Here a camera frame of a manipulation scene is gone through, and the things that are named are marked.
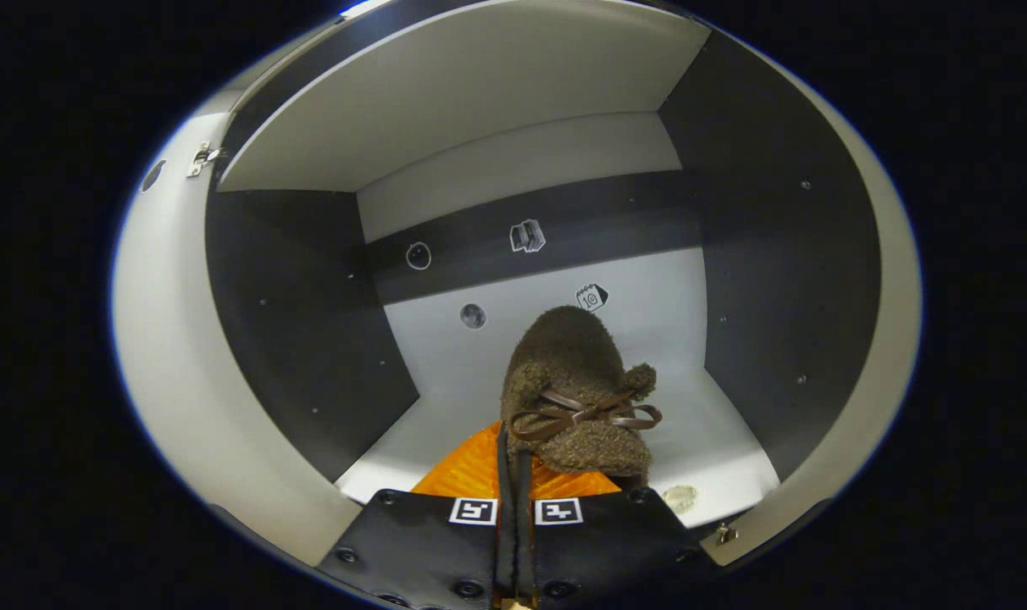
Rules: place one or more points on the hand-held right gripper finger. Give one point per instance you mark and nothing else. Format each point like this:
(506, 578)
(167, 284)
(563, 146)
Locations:
(505, 542)
(526, 551)

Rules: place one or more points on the brown fuzzy shoe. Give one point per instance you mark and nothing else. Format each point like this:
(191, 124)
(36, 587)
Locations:
(573, 364)

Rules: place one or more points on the grey shoe cabinet door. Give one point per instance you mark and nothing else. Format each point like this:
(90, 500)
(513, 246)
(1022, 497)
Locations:
(174, 339)
(895, 322)

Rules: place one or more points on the grey shoe cabinet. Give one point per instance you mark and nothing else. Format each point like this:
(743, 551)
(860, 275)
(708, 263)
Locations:
(564, 144)

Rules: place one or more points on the metal door hinge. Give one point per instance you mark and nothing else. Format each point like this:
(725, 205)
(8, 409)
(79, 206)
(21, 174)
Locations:
(726, 534)
(200, 158)

